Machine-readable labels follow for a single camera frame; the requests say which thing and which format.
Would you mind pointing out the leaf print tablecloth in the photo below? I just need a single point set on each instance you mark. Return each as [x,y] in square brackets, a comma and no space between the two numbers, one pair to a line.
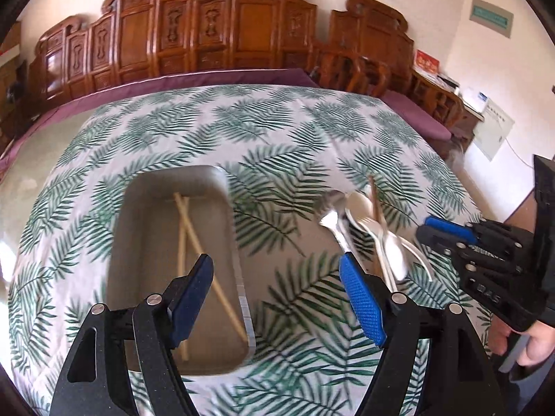
[282,138]

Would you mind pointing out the brown wooden chopstick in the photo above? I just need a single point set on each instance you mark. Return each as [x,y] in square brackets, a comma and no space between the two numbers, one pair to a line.
[376,208]

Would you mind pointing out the light wooden chopstick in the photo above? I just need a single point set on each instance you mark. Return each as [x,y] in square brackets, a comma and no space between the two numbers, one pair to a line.
[184,247]
[190,225]

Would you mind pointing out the carved wooden chair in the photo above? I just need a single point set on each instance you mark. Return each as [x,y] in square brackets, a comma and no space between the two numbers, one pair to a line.
[351,69]

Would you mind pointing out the person's right hand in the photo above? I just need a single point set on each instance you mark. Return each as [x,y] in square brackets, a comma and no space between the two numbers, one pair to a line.
[537,342]

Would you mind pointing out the grey rectangular tray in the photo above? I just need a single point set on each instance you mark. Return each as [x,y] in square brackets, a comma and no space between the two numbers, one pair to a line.
[143,247]

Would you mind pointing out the white box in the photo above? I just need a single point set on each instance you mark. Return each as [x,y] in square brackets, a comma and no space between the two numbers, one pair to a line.
[475,99]

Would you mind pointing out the carved wooden arched panel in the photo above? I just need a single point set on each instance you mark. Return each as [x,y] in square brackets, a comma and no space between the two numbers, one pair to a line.
[373,39]

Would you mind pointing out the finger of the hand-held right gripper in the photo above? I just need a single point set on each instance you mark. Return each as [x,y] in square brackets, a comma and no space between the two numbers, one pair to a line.
[435,240]
[448,228]

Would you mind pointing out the wooden side furniture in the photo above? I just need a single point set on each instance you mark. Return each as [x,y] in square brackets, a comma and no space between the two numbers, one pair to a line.
[438,99]

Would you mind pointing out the green wall sign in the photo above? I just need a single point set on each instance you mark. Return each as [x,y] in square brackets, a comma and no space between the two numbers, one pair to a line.
[492,18]

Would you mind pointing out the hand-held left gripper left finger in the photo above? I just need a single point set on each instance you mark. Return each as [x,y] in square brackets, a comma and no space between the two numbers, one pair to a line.
[190,299]

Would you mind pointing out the purple cloth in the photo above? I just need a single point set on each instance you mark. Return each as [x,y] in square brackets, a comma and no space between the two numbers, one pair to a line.
[217,79]

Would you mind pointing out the white wall paper sheet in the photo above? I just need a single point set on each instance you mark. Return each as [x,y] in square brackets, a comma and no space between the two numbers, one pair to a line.
[494,132]

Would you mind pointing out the metal spoon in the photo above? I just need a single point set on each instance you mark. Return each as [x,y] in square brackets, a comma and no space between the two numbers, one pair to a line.
[336,221]

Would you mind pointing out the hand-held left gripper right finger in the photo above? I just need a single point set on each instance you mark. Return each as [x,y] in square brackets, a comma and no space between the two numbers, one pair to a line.
[362,299]

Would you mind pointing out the red box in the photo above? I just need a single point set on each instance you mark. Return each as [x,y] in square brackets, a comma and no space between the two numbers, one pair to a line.
[427,61]

